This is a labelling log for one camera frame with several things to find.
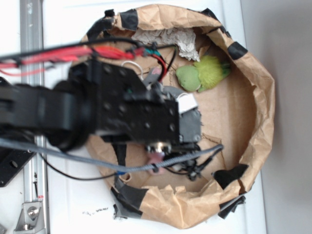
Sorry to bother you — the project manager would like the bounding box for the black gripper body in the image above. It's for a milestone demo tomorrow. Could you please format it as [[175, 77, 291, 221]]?
[[68, 59, 201, 153]]

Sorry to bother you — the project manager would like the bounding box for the pink plush bunny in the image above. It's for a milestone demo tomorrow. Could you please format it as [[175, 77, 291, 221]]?
[[147, 152, 165, 176]]

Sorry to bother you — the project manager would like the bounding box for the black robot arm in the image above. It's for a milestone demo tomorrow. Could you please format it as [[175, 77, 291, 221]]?
[[0, 59, 201, 152]]

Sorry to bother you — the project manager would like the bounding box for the grey plush mouse toy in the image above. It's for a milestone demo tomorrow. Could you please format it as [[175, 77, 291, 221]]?
[[142, 67, 186, 99]]

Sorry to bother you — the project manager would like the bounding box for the crumpled white paper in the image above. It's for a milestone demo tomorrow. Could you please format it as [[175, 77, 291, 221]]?
[[131, 28, 200, 61]]

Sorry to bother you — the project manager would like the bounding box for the green fuzzy plush toy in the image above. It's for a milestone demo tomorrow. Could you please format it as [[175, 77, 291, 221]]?
[[175, 55, 231, 93]]

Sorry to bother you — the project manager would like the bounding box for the black mounting plate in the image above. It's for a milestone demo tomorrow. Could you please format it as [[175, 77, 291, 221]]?
[[0, 147, 35, 188]]

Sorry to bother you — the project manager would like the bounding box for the brown paper bag bin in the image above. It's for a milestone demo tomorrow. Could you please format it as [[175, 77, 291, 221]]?
[[83, 4, 275, 229]]

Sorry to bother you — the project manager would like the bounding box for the white string loop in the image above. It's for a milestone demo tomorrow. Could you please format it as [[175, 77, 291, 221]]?
[[121, 60, 144, 77]]

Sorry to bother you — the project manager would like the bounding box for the grey braided cable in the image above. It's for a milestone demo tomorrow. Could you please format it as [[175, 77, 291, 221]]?
[[0, 137, 224, 174]]

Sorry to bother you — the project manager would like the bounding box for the black cable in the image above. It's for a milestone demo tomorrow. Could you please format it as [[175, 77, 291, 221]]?
[[43, 156, 117, 181]]

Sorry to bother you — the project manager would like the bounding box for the red wire bundle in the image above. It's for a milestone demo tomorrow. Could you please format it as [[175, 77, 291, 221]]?
[[0, 46, 171, 81]]

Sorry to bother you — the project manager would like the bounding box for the aluminium extrusion rail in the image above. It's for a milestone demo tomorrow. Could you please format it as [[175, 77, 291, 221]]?
[[14, 0, 50, 234]]

